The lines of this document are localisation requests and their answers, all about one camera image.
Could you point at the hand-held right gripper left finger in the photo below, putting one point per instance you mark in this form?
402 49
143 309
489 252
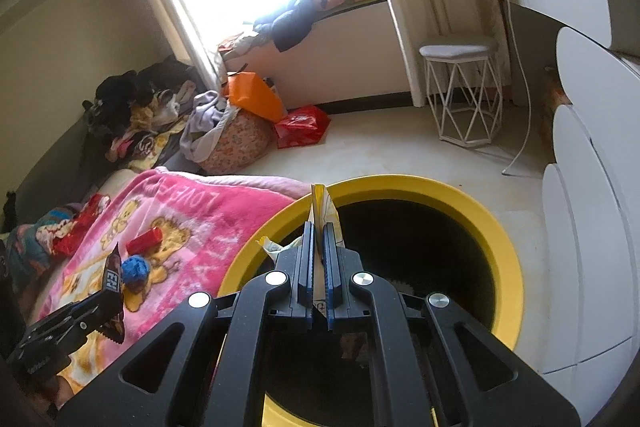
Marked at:
310 257

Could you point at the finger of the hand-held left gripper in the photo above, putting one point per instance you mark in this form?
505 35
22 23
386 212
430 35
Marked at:
75 317

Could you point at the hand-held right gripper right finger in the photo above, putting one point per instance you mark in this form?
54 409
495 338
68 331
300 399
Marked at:
330 262

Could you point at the patterned clothes pile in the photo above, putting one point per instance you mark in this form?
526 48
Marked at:
145 147

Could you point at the red rolled packet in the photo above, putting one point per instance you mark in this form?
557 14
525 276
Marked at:
145 241

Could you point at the yellow round bin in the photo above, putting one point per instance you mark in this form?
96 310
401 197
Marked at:
500 247

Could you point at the orange plastic bag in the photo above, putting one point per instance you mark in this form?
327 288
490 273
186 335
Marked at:
255 94

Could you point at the blue yarn ball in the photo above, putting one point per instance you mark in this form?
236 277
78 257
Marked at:
136 271

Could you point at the dark snack bar wrapper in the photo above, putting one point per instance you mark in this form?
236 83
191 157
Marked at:
111 279

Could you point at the white scalloped cabinet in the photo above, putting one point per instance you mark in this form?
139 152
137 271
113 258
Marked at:
590 187

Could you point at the black clothes pile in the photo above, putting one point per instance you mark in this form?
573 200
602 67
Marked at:
115 92

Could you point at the flat red wrapper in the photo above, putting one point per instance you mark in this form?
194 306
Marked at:
80 222

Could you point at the black cloth strip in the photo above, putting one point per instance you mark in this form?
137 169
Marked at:
9 209

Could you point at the mixed clothes heap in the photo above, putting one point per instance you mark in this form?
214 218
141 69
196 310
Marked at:
240 42

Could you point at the grey cloth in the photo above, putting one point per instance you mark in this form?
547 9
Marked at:
200 117

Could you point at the colourful printed cloth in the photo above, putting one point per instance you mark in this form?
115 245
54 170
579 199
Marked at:
35 239

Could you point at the pink printed blanket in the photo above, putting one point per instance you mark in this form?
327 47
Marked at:
200 202

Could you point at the yellow white wrapper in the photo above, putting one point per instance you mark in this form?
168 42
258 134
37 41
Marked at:
322 207

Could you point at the red plastic bag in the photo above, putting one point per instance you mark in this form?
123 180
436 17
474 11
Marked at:
300 124

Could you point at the floral fabric bag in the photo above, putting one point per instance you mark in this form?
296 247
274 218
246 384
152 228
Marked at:
235 142

